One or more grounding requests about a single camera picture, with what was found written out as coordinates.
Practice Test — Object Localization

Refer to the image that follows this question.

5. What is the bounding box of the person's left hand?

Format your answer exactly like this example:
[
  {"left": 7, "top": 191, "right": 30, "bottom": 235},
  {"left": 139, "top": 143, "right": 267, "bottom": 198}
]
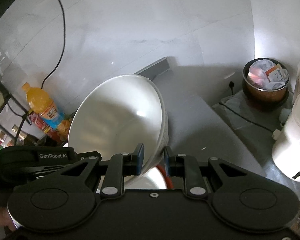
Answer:
[{"left": 0, "top": 207, "right": 16, "bottom": 231}]

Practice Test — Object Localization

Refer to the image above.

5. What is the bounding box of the black metal kitchen rack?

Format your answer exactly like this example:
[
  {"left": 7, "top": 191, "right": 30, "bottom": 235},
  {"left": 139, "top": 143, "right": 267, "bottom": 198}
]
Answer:
[{"left": 0, "top": 81, "right": 32, "bottom": 150}]

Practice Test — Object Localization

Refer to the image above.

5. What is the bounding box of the white ceramic bowl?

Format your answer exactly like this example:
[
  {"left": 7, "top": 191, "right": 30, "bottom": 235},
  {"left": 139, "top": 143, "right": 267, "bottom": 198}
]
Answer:
[{"left": 68, "top": 74, "right": 168, "bottom": 175}]

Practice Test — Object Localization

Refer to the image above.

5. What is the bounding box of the brown pot with bags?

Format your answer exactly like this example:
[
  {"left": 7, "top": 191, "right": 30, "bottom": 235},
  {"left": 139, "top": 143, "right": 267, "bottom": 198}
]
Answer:
[{"left": 242, "top": 58, "right": 290, "bottom": 102}]

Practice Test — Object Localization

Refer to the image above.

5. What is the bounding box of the black power cable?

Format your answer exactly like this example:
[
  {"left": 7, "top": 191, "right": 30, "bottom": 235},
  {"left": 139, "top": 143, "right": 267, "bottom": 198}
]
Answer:
[{"left": 40, "top": 0, "right": 67, "bottom": 90}]

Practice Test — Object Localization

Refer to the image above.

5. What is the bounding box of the red rimmed bowl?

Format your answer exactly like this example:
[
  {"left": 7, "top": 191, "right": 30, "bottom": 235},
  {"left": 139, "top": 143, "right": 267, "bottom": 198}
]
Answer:
[{"left": 156, "top": 165, "right": 174, "bottom": 189}]

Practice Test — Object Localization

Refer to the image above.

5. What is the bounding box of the white air fryer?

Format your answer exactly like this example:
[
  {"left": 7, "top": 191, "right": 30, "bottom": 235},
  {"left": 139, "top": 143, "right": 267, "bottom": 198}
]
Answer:
[{"left": 272, "top": 94, "right": 300, "bottom": 182}]

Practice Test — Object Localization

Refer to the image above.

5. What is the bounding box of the large white plate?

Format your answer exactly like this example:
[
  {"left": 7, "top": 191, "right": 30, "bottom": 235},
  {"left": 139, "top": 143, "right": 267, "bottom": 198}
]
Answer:
[{"left": 124, "top": 167, "right": 167, "bottom": 190}]

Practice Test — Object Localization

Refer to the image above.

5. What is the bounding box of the orange juice bottle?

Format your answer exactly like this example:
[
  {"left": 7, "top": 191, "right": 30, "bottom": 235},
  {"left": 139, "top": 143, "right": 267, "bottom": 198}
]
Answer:
[{"left": 22, "top": 82, "right": 71, "bottom": 141}]

